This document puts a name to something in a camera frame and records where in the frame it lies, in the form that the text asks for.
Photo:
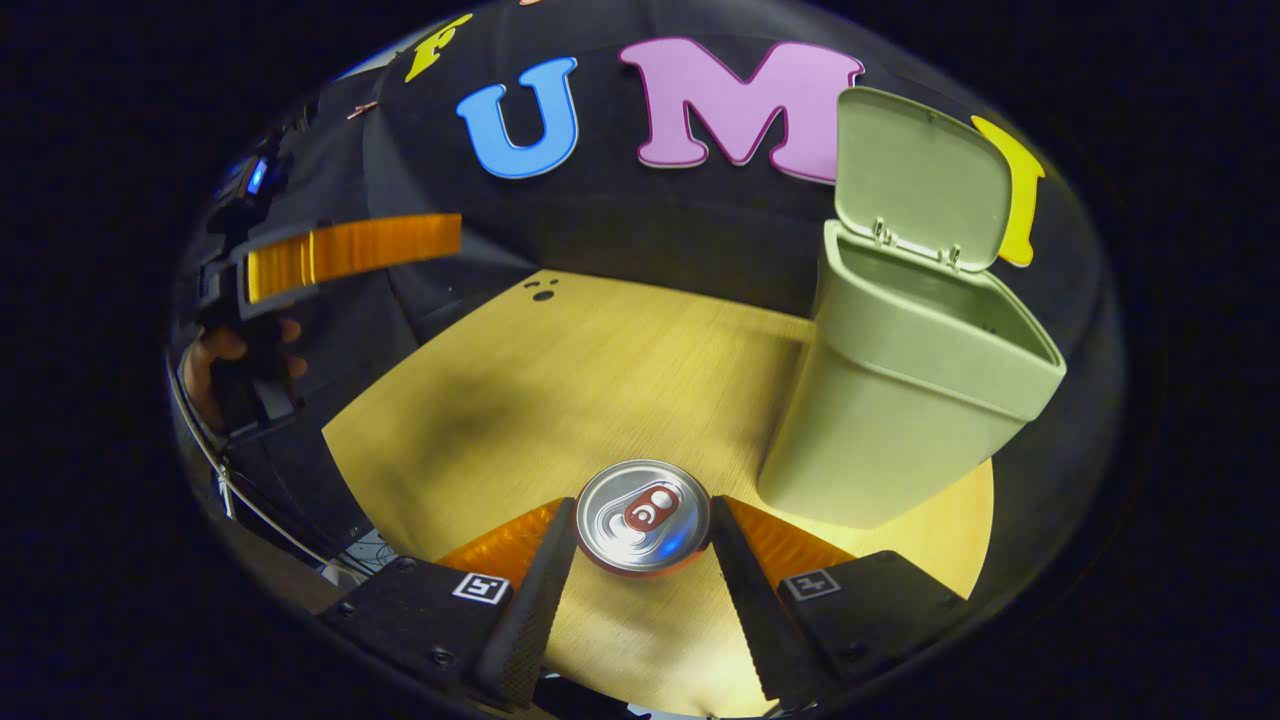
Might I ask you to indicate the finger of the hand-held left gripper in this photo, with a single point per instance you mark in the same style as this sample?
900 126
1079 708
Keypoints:
380 245

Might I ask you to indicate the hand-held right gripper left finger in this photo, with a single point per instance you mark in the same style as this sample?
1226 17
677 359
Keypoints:
535 600

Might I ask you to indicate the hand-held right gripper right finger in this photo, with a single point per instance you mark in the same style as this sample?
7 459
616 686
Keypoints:
755 600

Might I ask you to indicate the silver red pop can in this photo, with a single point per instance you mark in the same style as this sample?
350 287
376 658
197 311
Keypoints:
640 515

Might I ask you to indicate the pale green desktop garbage bin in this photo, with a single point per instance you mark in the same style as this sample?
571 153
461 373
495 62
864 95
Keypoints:
900 400

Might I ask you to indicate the wooden desktop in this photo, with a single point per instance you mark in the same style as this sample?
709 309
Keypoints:
560 380

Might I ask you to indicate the copper cloth clip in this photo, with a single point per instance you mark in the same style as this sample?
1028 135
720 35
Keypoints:
362 108

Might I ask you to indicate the black backdrop cloth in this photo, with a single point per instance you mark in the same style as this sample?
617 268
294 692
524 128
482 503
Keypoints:
620 220

